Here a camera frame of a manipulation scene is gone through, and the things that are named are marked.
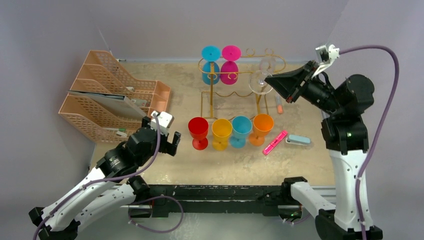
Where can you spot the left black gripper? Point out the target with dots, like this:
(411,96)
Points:
(167,146)

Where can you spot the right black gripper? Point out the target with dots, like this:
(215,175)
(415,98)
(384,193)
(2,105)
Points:
(298,84)

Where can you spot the clear wine glass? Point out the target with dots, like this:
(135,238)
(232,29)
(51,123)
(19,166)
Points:
(257,82)

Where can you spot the red wine glass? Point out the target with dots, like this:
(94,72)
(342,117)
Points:
(198,128)

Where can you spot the orange wine glass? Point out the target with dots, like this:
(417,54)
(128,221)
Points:
(262,124)

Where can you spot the magenta wine glass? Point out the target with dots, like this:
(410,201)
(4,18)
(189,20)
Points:
(229,70)

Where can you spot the blue wine glass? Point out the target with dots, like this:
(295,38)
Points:
(241,128)
(210,55)

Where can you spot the yellow wine glass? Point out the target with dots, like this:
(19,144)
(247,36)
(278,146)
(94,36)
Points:
(221,130)

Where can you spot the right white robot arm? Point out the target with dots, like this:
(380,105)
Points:
(346,138)

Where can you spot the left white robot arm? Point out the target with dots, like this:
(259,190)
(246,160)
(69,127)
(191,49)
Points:
(115,181)

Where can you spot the small orange-capped tube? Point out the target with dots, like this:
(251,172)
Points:
(279,105)

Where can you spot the grey folder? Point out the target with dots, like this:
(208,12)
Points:
(119,105)

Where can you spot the light blue stapler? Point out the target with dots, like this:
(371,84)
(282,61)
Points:
(298,140)

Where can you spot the peach plastic file organizer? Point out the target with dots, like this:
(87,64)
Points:
(102,73)

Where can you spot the pink highlighter marker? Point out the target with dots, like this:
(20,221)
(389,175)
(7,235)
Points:
(281,136)

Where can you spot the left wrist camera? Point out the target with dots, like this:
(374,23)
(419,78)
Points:
(161,120)

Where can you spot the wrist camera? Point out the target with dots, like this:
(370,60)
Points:
(161,120)
(327,54)

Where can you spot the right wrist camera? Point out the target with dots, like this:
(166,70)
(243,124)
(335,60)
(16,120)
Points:
(327,54)

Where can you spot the gold wire glass rack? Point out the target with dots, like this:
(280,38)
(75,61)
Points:
(247,64)

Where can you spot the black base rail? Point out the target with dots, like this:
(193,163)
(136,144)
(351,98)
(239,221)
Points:
(267,200)

